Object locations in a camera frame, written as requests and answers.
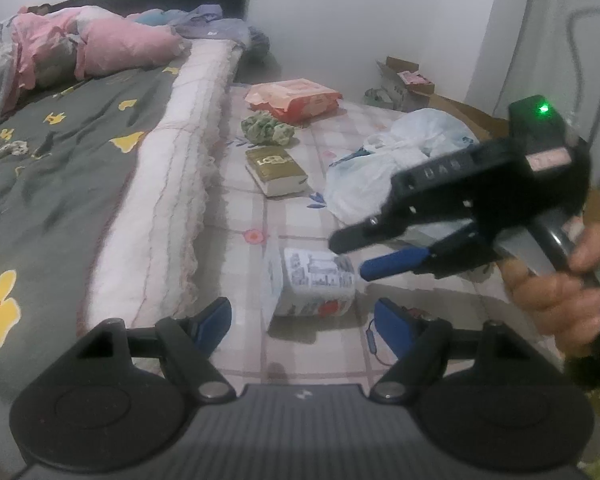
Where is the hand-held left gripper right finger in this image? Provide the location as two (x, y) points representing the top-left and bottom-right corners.
(367, 297), (518, 403)

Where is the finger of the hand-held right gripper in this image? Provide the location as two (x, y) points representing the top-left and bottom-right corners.
(328, 212), (416, 255)
(360, 227), (501, 281)

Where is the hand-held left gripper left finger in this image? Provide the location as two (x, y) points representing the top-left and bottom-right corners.
(75, 296), (237, 401)

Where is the white printed tissue pack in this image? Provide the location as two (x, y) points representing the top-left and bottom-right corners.
(265, 246), (357, 318)

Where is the large cardboard box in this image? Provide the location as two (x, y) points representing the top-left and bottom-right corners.
(432, 95), (600, 226)

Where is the person's right hand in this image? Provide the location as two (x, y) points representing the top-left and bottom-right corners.
(500, 222), (600, 353)

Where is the white plastic bag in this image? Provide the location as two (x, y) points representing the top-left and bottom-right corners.
(325, 107), (481, 226)

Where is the gold brown tissue pack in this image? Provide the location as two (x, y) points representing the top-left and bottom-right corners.
(245, 146), (308, 197)

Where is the green fluffy cloth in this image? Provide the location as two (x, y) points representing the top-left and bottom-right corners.
(242, 112), (295, 147)

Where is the green white small carton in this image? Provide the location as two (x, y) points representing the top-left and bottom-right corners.
(364, 87), (411, 111)

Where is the red wet wipes pack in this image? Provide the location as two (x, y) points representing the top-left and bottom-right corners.
(244, 78), (343, 122)

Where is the white fringed blanket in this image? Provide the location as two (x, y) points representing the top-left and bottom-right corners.
(80, 37), (243, 331)

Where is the small open cardboard box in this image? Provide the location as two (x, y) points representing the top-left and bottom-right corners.
(376, 56), (436, 95)

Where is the grey quilt with yellow prints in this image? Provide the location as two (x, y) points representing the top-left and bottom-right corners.
(0, 55), (191, 396)

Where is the purple clothing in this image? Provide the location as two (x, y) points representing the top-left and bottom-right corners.
(172, 4), (271, 61)

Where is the green lace cloth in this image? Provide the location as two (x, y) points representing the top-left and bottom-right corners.
(0, 132), (28, 171)

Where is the light blue cloth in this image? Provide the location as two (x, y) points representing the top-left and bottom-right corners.
(132, 9), (183, 27)

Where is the grey hanging cable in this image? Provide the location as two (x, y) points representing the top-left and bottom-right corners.
(567, 7), (600, 126)

